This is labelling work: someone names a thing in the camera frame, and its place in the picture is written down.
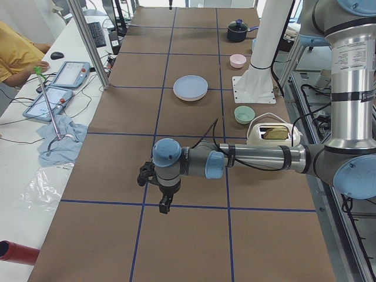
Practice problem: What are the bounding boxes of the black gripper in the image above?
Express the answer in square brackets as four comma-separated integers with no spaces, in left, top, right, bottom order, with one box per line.
[158,179,181,214]

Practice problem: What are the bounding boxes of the pink plate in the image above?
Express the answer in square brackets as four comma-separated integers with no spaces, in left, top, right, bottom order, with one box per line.
[175,94,205,102]

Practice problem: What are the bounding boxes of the blue plate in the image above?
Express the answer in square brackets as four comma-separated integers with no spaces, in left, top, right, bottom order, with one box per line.
[173,75,208,98]

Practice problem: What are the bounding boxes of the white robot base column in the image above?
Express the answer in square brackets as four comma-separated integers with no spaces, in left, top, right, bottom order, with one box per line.
[233,0,295,104]

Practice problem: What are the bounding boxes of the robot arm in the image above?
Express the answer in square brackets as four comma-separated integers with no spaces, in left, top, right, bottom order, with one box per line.
[146,1,375,214]

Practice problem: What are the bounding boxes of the person's hand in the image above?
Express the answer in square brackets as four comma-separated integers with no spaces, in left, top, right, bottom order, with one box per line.
[31,61,50,73]

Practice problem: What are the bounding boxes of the white toaster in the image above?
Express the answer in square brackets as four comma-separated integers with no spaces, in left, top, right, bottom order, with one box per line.
[246,112,302,147]

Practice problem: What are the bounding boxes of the green bowl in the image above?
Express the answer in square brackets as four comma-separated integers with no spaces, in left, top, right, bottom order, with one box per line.
[234,105,256,125]

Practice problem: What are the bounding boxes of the light blue cloth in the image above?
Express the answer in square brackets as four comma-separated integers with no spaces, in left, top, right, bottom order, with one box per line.
[36,115,88,167]

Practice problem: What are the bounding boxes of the clear plastic bag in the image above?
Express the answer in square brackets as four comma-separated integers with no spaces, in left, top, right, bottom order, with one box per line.
[18,165,73,214]

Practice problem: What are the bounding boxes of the bread slice in toaster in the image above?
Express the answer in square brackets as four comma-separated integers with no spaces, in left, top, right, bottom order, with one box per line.
[263,127,289,140]

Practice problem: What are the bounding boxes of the lower blue teach pendant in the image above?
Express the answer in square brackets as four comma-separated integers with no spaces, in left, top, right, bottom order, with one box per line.
[22,86,74,123]

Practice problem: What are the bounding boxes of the blue teach pendant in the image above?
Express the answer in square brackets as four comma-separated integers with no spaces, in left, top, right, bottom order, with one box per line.
[51,61,90,89]
[22,86,74,123]

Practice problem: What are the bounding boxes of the pink bowl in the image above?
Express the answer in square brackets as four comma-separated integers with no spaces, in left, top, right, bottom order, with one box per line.
[230,54,247,69]

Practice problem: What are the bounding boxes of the upper blue teach pendant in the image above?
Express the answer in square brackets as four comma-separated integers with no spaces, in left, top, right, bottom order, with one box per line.
[51,61,90,89]

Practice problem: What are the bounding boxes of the red cylinder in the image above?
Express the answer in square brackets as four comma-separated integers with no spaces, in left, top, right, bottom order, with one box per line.
[1,240,40,266]

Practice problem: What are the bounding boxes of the black computer mouse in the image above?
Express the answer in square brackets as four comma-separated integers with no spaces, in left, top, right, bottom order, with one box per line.
[50,52,65,60]

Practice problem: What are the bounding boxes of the green-tipped grabber stick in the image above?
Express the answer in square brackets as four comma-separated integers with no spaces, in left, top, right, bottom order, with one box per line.
[35,71,63,140]

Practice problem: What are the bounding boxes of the dark blue pot with lid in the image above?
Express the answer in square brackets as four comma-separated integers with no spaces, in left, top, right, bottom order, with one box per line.
[227,19,259,43]

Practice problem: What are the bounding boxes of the black keyboard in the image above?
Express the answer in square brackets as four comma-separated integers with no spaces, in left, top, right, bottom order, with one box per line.
[88,22,106,48]

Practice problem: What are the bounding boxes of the person in yellow shirt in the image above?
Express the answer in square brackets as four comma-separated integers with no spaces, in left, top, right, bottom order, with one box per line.
[1,22,51,88]

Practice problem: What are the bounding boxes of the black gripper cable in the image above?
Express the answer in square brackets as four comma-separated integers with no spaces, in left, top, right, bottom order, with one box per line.
[192,117,333,171]

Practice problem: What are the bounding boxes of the aluminium frame post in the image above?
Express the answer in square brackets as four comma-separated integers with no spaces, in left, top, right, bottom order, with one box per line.
[67,0,110,90]

